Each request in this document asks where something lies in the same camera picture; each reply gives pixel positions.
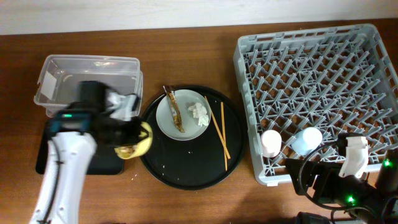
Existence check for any grey round plate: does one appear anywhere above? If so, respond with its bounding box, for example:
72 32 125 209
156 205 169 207
155 90 211 141

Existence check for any yellow bowl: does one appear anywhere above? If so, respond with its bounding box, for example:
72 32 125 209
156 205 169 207
127 122 153 159

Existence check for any brown snack wrapper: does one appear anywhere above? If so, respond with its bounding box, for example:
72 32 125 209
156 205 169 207
163 85 185 133

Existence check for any black rectangular tray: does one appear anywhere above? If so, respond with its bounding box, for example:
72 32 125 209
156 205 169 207
35 120 124 175

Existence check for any wooden chopstick left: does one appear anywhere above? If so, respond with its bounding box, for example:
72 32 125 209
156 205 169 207
210 109 231 160

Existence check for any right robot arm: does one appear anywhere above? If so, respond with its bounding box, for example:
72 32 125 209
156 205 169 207
285 149 397 223

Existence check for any pink cup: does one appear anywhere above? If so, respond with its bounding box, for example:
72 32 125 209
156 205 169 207
261 129 282 158

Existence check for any clear plastic bin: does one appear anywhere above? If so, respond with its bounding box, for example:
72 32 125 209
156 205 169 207
34 55 144 118

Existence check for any wooden chopstick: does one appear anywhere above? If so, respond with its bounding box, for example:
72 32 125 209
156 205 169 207
220 101 229 171
210 109 231 160

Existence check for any grey dishwasher rack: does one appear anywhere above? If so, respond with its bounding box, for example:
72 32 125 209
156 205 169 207
233 24 397 186

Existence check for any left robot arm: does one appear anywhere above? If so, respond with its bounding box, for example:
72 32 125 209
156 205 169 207
30 81 143 223

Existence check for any wooden chopstick right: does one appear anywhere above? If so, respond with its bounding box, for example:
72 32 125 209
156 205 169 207
220 101 229 171

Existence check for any food scraps and rice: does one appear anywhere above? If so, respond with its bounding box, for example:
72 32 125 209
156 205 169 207
115 146 135 159

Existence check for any light blue cup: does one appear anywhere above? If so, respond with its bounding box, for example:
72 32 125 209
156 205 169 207
291 127 323 156

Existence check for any crumpled white napkin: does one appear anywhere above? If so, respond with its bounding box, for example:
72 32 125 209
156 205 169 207
188 103 210 126

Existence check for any round black serving tray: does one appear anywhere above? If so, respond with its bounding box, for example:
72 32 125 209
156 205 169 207
141 85 247 190

